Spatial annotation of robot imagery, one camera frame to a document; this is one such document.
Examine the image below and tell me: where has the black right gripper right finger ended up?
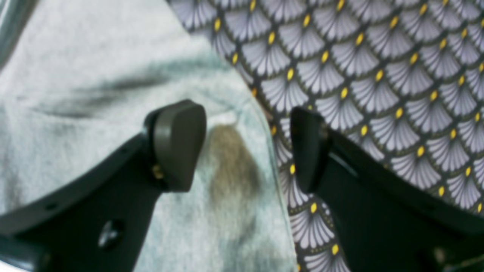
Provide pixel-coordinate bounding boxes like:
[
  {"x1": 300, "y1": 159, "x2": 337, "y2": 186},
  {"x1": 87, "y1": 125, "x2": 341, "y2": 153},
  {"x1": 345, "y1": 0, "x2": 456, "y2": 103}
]
[{"x1": 290, "y1": 107, "x2": 484, "y2": 272}]

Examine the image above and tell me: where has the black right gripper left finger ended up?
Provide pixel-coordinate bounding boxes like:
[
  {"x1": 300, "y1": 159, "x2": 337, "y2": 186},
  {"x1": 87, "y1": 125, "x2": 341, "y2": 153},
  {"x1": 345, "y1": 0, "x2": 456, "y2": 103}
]
[{"x1": 0, "y1": 99, "x2": 207, "y2": 272}]

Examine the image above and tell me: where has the light grey T-shirt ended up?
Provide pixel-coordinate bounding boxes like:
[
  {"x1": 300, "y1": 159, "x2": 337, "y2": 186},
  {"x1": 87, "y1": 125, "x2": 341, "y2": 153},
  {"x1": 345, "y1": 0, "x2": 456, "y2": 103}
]
[{"x1": 1, "y1": 0, "x2": 297, "y2": 272}]

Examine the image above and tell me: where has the fan-patterned grey tablecloth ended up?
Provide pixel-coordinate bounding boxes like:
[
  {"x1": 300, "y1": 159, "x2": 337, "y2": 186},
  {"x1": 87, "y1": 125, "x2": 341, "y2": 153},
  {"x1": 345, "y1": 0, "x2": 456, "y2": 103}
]
[{"x1": 169, "y1": 0, "x2": 484, "y2": 272}]

